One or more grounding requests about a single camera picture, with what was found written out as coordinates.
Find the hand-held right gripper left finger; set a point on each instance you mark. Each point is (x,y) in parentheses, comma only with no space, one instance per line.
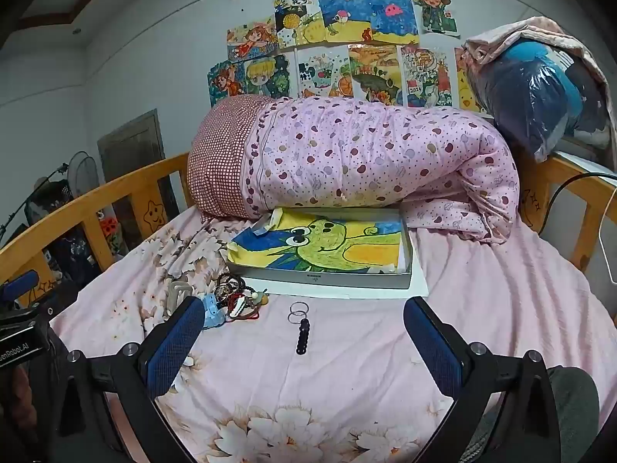
(174,347)

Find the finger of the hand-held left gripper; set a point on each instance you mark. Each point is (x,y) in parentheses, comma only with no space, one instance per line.
(19,285)

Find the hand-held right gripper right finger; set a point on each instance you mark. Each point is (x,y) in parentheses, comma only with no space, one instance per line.
(434,352)

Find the light blue hair clip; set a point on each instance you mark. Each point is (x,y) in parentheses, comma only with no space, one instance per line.
(212,313)

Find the shallow white cardboard box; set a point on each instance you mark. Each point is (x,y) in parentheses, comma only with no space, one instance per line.
(313,278)

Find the pink floral bed sheet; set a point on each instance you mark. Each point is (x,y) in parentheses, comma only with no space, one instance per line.
(361,371)

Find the electric fan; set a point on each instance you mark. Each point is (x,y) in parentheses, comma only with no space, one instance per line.
(84,173)

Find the frog crayon drawing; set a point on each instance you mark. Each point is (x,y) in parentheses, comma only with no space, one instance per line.
(337,251)

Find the person's dark grey trouser leg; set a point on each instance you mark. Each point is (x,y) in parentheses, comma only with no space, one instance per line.
(578,405)

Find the grey wooden board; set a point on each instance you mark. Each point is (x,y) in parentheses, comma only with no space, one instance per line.
(130,144)

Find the red checkered pillow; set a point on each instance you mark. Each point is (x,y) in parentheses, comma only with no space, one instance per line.
(217,154)

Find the pink apple-print quilt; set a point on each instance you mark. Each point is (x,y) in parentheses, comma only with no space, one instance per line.
(361,154)

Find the clear bag with blue bedding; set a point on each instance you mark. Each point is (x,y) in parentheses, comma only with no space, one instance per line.
(530,101)

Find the group of children's wall drawings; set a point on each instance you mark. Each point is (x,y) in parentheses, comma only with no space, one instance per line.
(366,14)

